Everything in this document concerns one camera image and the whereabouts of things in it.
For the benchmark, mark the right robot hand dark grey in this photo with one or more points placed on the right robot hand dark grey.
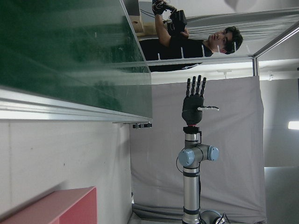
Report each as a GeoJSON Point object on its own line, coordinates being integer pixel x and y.
{"type": "Point", "coordinates": [192, 109]}

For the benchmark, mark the right UR5e robot arm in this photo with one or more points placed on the right UR5e robot arm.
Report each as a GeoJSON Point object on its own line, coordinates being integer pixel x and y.
{"type": "Point", "coordinates": [191, 186]}

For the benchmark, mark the pink plastic basket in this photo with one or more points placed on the pink plastic basket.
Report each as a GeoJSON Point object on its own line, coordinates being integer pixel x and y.
{"type": "Point", "coordinates": [77, 205]}

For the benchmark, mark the grey cloth backdrop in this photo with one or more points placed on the grey cloth backdrop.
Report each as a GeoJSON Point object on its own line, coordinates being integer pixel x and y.
{"type": "Point", "coordinates": [233, 151]}

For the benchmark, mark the person in black shirt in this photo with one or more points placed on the person in black shirt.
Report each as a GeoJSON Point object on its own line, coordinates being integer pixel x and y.
{"type": "Point", "coordinates": [182, 46]}

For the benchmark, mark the black handheld device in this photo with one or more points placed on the black handheld device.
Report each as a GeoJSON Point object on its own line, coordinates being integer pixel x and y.
{"type": "Point", "coordinates": [178, 21]}

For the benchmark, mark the grey pleated curtain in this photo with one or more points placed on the grey pleated curtain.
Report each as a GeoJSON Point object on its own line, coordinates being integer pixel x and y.
{"type": "Point", "coordinates": [257, 30]}

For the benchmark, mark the cardboard box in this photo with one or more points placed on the cardboard box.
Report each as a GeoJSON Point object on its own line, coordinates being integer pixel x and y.
{"type": "Point", "coordinates": [137, 23]}

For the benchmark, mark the white ceiling light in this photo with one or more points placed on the white ceiling light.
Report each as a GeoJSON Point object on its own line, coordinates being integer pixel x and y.
{"type": "Point", "coordinates": [294, 125]}

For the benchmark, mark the black teleoperation glove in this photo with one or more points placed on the black teleoperation glove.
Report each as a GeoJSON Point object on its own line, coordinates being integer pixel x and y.
{"type": "Point", "coordinates": [158, 7]}

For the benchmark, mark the green conveyor belt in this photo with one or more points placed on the green conveyor belt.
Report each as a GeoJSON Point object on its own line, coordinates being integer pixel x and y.
{"type": "Point", "coordinates": [58, 46]}
{"type": "Point", "coordinates": [46, 109]}

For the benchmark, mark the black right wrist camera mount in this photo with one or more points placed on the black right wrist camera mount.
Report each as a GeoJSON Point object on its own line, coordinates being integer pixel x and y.
{"type": "Point", "coordinates": [192, 129]}

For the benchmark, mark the aluminium cage frame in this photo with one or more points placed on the aluminium cage frame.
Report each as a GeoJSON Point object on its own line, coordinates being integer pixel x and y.
{"type": "Point", "coordinates": [255, 67]}

